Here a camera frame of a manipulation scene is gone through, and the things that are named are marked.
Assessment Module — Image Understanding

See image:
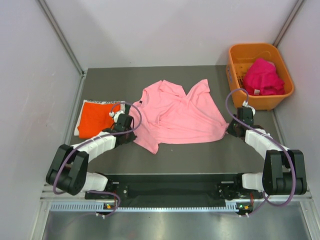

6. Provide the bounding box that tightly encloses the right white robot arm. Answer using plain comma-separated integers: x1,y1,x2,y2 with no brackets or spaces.
227,106,307,198

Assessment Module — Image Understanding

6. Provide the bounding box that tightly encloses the magenta t shirt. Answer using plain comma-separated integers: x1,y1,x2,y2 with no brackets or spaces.
243,58,285,96

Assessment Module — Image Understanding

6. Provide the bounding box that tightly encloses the aluminium frame rail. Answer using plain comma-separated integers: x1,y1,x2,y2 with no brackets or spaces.
40,184,313,202

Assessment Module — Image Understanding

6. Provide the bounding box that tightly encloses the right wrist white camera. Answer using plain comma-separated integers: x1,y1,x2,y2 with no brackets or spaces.
242,100,256,116

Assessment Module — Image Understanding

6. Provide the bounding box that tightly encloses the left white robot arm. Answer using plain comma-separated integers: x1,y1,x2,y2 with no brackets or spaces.
45,110,136,199

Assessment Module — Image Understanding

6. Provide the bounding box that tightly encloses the orange plastic basket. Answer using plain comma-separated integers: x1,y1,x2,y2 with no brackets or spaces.
226,43,295,111

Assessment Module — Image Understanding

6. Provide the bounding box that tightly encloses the light pink t shirt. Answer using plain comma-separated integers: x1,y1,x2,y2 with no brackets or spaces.
129,79,228,154

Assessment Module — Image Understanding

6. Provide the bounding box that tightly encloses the grey slotted cable duct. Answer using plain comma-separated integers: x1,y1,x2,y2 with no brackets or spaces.
49,201,253,213

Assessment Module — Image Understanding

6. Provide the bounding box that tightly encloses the dark green t shirt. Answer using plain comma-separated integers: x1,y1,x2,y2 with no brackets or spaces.
124,104,131,115

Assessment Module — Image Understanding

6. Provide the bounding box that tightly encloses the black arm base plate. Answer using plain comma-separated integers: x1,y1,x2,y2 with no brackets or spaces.
56,173,297,208

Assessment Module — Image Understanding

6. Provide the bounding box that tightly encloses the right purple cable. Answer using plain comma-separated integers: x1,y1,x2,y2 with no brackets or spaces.
225,87,297,218

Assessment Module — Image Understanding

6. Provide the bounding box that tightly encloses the wrist white camera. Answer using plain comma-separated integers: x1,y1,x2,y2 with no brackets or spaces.
242,100,256,116
109,110,125,123

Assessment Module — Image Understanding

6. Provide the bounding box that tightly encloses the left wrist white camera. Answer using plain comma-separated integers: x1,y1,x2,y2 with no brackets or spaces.
109,110,125,123

